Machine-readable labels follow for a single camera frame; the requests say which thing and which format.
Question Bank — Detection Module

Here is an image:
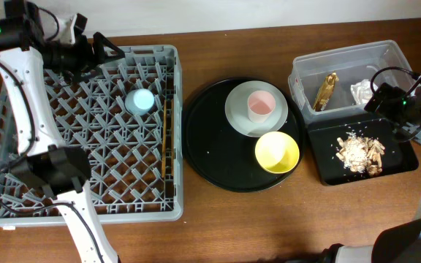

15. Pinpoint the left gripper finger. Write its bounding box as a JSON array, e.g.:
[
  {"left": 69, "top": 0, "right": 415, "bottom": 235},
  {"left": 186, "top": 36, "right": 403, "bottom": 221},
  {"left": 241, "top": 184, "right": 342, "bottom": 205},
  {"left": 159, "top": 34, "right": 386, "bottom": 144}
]
[
  {"left": 69, "top": 66, "right": 102, "bottom": 83},
  {"left": 92, "top": 32, "right": 125, "bottom": 64}
]

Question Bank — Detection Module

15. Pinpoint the white tissue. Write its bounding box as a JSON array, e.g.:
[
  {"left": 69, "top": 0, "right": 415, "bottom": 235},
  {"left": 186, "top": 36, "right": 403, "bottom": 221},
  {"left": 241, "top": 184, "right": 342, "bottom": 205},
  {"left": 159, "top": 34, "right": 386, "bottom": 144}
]
[{"left": 350, "top": 80, "right": 373, "bottom": 105}]

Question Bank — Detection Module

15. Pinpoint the blue plastic cup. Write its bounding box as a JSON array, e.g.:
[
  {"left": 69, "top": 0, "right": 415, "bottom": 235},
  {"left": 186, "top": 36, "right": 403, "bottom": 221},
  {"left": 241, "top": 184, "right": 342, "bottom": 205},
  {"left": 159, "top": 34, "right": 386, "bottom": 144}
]
[{"left": 124, "top": 88, "right": 154, "bottom": 115}]

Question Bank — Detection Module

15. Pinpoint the gold coffee sachet wrapper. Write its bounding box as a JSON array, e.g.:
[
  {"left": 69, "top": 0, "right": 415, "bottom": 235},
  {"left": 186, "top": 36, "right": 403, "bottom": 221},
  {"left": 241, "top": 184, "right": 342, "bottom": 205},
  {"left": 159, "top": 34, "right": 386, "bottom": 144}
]
[{"left": 312, "top": 72, "right": 339, "bottom": 112}]

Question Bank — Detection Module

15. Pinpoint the wooden chopstick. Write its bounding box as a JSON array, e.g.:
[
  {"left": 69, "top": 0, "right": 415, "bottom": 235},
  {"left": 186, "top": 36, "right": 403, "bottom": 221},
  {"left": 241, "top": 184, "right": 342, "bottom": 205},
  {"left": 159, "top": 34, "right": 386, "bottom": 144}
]
[
  {"left": 170, "top": 99, "right": 175, "bottom": 178},
  {"left": 161, "top": 99, "right": 167, "bottom": 179}
]

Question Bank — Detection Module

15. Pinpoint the yellow bowl with scraps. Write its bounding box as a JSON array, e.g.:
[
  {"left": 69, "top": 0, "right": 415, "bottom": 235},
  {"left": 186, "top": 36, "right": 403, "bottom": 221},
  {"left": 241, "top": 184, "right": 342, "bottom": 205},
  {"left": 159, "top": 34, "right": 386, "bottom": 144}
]
[{"left": 254, "top": 131, "right": 301, "bottom": 174}]

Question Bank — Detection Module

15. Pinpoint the pink plastic cup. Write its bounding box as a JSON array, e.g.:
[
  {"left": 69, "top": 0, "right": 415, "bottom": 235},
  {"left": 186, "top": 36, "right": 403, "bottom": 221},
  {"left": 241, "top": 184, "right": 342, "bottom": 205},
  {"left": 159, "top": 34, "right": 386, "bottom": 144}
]
[{"left": 247, "top": 91, "right": 276, "bottom": 123}]

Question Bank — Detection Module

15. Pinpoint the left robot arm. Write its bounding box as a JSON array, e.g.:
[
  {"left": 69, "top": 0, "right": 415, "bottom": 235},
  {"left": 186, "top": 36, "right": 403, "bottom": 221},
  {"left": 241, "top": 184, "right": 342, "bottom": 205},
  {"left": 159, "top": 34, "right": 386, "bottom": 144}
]
[{"left": 0, "top": 1, "right": 125, "bottom": 262}]

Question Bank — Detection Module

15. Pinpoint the grey dishwasher rack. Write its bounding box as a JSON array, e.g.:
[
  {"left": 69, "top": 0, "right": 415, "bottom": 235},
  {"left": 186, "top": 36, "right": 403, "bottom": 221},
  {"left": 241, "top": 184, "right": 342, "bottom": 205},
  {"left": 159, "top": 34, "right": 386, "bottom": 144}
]
[{"left": 0, "top": 45, "right": 183, "bottom": 229}]

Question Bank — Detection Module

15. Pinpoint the clear plastic bin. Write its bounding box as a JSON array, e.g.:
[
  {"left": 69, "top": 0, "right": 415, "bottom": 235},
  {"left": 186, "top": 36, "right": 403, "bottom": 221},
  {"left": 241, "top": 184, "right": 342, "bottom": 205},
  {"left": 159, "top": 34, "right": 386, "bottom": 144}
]
[{"left": 288, "top": 40, "right": 411, "bottom": 125}]

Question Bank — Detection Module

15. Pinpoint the black rectangular bin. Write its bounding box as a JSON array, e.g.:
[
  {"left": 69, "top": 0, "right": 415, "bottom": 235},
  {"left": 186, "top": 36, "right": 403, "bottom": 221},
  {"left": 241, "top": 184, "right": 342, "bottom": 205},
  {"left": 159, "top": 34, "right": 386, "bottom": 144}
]
[{"left": 307, "top": 114, "right": 419, "bottom": 186}]

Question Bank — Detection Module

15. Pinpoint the pile of food scraps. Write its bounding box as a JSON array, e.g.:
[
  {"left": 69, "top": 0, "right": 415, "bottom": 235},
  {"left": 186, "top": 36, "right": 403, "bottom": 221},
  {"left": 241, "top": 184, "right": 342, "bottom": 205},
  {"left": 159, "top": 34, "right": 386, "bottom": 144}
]
[{"left": 335, "top": 132, "right": 385, "bottom": 177}]

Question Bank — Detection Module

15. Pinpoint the white round plate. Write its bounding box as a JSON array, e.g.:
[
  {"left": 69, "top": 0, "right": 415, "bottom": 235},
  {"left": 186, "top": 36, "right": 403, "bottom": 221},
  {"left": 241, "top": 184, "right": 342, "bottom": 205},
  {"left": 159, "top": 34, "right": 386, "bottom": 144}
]
[{"left": 225, "top": 80, "right": 289, "bottom": 137}]

